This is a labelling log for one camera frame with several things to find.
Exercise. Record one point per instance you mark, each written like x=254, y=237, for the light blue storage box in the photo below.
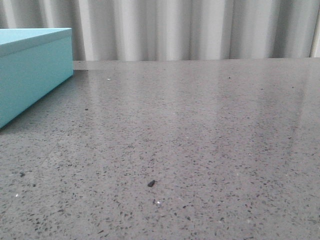
x=33, y=61

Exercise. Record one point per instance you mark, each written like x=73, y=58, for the small black debris piece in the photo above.
x=151, y=183

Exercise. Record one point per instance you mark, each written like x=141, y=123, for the white pleated curtain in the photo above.
x=170, y=30

